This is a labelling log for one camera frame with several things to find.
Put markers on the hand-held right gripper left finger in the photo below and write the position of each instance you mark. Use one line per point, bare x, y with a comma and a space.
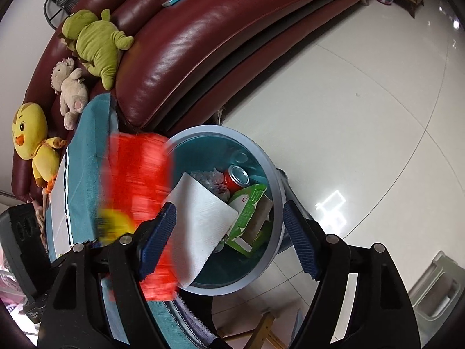
160, 236

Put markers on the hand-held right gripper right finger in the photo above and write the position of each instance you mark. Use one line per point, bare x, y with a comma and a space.
298, 236

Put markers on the white paper towel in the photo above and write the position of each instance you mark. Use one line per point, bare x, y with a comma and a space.
203, 221

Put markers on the white green cardboard box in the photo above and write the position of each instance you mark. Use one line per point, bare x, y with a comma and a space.
250, 203

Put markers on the orange snack packet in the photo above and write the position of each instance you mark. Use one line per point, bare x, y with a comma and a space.
134, 174

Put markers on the round blue trash bin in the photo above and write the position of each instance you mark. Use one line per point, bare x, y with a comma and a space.
269, 174

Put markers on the clear plastic bag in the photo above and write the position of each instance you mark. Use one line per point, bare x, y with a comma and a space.
210, 180

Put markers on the red soda can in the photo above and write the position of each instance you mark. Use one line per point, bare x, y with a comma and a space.
236, 180

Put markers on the wooden stool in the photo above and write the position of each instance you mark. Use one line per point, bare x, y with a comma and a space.
265, 329

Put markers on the teal printed blanket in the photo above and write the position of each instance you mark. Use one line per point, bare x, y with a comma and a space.
87, 145

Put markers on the yellow duck plush toy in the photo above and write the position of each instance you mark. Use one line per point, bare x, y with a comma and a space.
31, 131

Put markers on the grey plastic stool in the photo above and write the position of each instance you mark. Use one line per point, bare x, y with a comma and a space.
443, 269

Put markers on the beige lamb plush toy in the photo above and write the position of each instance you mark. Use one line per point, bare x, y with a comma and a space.
74, 92

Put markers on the dark red leather sofa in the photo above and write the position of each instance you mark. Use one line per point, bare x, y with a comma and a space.
203, 43

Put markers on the green plush toy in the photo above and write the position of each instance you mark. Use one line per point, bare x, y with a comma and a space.
98, 40

